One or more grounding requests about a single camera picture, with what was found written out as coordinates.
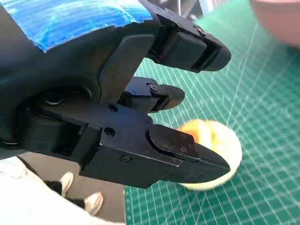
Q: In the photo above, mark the green cutting mat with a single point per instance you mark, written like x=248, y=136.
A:
x=257, y=175

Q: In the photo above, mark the round toy bread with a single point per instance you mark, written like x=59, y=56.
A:
x=225, y=145

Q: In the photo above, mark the person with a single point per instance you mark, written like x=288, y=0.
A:
x=28, y=199

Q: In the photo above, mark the pink bowl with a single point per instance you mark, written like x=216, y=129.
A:
x=281, y=18

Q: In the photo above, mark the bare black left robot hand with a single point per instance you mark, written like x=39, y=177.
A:
x=70, y=70

